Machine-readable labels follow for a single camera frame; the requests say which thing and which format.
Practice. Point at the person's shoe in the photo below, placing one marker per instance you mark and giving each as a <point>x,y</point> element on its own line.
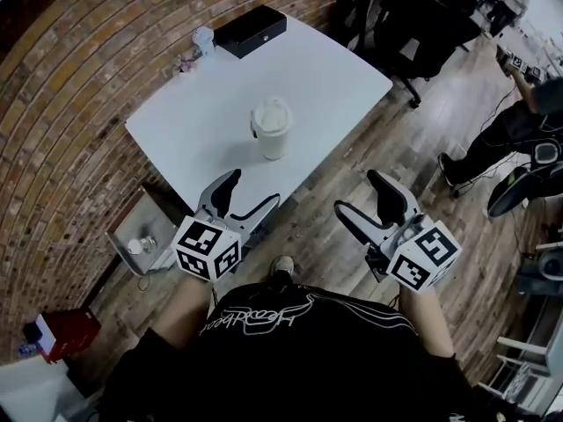
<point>281,268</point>

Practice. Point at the white metal rack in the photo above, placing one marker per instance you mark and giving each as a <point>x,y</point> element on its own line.
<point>523,367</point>

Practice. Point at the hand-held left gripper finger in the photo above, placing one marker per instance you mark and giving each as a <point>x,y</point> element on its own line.
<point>220,194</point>
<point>259,213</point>

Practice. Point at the red box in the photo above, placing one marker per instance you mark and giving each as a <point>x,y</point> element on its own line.
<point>72,334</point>

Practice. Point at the person's right forearm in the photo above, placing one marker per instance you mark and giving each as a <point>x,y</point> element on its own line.
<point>426,323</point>

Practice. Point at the pink flower ornament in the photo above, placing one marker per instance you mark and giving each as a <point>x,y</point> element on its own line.
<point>187,63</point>

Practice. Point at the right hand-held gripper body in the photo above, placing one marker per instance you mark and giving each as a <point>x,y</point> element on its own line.
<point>422,253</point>

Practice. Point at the black rectangular box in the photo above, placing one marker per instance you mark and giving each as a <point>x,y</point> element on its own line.
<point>250,31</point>

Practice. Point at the small white fan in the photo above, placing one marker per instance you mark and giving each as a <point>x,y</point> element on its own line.
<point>203,40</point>

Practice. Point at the person's left forearm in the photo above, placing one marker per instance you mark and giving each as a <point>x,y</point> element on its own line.
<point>184,310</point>

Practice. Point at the black office chair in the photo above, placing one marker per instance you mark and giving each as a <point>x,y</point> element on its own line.
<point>514,191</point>
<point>424,29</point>

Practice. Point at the small black device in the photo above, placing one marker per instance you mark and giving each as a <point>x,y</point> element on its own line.
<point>33,331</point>

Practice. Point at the white cabinet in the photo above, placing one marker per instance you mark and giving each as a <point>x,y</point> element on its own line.
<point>31,389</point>

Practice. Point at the person's black t-shirt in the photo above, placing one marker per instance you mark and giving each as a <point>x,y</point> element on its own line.
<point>299,358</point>

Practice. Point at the clear plastic bottle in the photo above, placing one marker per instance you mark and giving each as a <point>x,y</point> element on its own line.
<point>141,245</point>

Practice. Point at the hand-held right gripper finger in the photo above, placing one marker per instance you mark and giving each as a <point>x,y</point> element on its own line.
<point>360,227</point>
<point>393,196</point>

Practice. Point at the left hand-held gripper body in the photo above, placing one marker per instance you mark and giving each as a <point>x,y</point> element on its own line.
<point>206,246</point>

